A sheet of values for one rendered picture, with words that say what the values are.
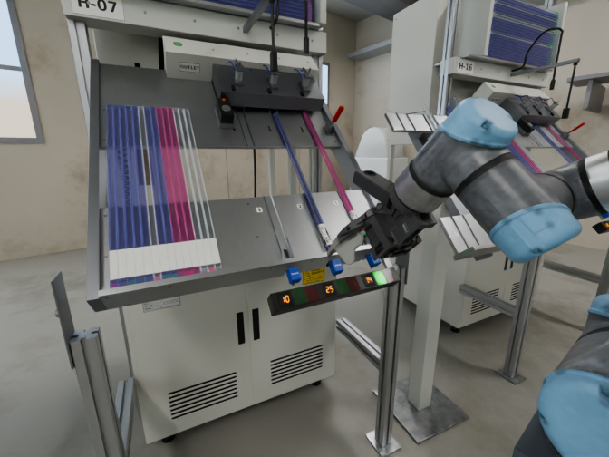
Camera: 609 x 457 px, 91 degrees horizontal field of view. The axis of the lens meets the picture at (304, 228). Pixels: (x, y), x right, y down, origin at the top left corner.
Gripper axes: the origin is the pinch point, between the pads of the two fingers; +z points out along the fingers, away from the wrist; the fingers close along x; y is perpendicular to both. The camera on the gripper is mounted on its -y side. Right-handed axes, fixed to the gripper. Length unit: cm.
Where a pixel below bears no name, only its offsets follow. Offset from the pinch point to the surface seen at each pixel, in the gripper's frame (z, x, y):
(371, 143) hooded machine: 189, 237, -237
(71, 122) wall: 190, -107, -264
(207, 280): 9.3, -29.2, -2.3
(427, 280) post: 28, 43, 4
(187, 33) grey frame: 1, -23, -79
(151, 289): 8.9, -39.0, -2.3
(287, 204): 9.9, -6.4, -19.4
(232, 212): 9.9, -20.8, -18.4
